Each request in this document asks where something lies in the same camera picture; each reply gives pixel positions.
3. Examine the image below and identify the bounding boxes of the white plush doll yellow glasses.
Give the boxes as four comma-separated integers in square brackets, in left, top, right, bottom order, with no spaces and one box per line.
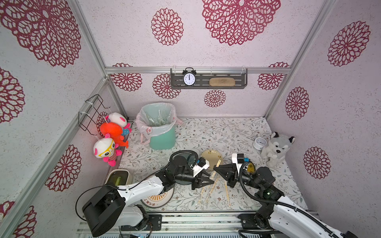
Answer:
[93,134,122,167]

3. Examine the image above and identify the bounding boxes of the wooden brush on shelf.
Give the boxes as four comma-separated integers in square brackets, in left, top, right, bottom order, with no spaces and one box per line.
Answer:
[209,77,236,87]

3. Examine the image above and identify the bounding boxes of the grey husky plush dog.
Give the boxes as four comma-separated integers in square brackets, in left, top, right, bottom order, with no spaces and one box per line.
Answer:
[261,132,296,168]

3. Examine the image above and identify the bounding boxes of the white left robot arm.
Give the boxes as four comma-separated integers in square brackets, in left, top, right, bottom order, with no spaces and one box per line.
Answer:
[82,155,214,237]

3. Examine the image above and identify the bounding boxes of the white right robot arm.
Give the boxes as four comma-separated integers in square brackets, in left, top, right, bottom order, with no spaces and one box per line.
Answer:
[213,162,356,238]

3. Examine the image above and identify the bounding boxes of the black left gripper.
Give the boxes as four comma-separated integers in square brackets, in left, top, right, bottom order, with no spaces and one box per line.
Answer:
[175,170,215,191]

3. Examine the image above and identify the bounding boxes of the black alarm clock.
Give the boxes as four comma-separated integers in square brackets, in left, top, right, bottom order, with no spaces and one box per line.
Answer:
[182,67,197,86]

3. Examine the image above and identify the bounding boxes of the black wire wall basket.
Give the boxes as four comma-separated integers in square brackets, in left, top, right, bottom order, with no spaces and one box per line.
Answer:
[77,94,112,136]

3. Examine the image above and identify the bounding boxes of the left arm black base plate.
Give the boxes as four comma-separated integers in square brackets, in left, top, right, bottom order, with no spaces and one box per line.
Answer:
[121,214,163,232]

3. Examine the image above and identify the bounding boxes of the grey wall shelf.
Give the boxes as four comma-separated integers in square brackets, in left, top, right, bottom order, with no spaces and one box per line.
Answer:
[170,68,248,89]

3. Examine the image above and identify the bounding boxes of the small white round timer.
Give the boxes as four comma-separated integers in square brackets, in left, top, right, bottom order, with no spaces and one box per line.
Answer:
[253,137,267,151]

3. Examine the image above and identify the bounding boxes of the red orange plush toy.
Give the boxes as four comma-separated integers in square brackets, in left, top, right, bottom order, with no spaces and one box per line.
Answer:
[100,122,129,148]

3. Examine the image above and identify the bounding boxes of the green trash bin with bag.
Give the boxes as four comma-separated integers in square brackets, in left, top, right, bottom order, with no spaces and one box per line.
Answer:
[135,102,183,150]

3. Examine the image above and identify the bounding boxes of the yellow patterned plate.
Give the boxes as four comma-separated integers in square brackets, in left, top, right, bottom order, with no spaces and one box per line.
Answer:
[245,161,256,174]

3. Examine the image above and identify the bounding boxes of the dark green glass plate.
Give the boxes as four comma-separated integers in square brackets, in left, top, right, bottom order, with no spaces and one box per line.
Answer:
[170,150,198,177]

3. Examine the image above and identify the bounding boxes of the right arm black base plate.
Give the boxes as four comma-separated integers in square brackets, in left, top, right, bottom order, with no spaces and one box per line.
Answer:
[238,213,264,230]

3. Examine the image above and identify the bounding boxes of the white orange patterned plate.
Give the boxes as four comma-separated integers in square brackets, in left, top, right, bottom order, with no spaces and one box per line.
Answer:
[141,188,174,208]

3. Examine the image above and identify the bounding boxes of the cream round plate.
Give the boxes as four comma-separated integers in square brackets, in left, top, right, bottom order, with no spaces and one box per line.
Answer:
[201,149,224,172]

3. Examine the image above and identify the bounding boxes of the white pink plush doll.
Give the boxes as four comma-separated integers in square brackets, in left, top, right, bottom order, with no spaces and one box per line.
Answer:
[105,113,132,136]

